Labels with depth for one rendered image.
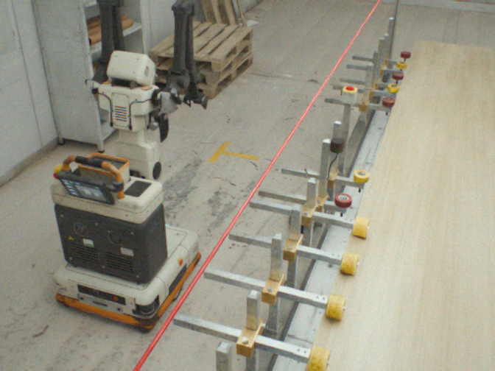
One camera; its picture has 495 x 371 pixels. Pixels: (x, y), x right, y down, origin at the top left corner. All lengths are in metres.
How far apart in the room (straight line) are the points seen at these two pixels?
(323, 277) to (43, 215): 2.35
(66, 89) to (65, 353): 2.42
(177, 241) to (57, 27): 2.14
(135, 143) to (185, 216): 1.13
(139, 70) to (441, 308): 1.79
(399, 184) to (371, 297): 0.84
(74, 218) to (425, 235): 1.74
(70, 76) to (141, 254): 2.25
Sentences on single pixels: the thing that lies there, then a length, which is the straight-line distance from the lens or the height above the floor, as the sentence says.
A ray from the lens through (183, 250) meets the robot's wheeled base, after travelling 3.28.
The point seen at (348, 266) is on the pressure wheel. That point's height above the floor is 0.96.
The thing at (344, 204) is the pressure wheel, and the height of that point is 0.90.
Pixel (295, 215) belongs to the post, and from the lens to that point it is 2.13.
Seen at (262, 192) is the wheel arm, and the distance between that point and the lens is 2.70.
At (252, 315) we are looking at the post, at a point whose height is 1.03.
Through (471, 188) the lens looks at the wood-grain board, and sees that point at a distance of 2.87.
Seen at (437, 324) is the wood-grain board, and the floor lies 0.90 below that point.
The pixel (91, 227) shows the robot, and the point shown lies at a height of 0.60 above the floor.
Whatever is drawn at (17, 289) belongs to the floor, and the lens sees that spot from 3.66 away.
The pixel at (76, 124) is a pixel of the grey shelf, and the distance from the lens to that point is 4.97.
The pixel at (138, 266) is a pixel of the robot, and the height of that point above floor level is 0.42.
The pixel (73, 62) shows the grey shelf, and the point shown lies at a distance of 4.72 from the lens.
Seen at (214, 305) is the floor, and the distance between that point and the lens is 3.31.
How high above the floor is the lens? 2.31
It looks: 32 degrees down
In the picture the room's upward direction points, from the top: 1 degrees clockwise
